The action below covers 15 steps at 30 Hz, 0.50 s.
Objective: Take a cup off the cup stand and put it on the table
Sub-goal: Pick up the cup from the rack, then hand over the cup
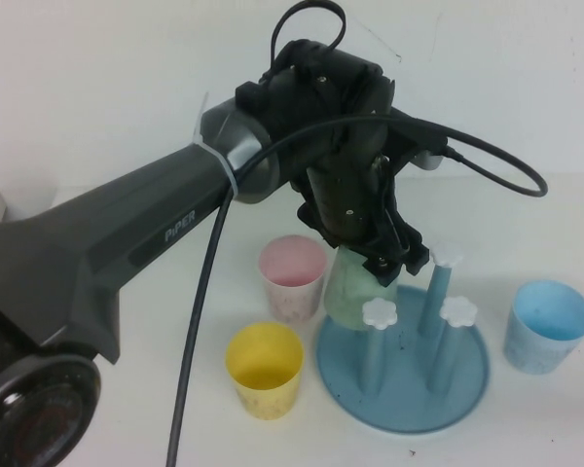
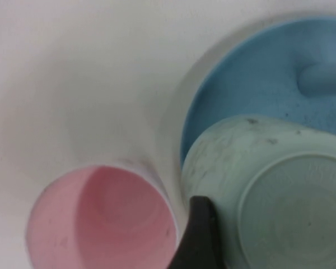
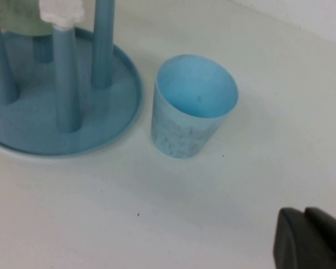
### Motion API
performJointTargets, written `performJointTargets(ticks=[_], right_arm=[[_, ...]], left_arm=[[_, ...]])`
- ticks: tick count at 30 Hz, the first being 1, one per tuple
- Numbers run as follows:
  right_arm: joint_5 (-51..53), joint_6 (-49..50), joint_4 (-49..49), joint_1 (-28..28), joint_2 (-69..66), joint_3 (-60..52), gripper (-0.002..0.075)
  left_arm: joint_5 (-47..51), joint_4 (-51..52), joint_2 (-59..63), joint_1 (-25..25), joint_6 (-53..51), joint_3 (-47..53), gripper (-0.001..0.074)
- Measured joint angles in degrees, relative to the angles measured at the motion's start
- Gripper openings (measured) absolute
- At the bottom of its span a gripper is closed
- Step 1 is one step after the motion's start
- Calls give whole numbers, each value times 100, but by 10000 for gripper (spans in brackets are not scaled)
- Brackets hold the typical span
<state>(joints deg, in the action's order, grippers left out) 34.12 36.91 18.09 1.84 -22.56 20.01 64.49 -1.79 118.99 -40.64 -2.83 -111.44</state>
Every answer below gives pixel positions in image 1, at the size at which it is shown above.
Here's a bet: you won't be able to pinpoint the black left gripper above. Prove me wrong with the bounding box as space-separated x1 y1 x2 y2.
291 145 430 289

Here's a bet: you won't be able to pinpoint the green plastic cup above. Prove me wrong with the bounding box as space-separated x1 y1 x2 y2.
322 245 401 332

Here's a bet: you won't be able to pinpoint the pink plastic cup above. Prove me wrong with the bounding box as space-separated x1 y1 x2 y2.
257 235 329 324

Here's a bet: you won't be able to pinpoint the blue cup stand white caps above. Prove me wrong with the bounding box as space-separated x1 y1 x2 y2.
315 241 492 433

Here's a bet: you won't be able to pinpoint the blue plastic cup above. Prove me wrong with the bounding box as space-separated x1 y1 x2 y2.
502 279 584 376

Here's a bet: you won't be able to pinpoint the yellow plastic cup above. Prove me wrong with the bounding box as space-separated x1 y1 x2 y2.
224 321 306 420

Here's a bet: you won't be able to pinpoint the white zip tie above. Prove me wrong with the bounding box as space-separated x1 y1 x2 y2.
192 90 240 197

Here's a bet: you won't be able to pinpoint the short black cable loop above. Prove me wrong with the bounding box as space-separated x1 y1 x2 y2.
269 0 347 74

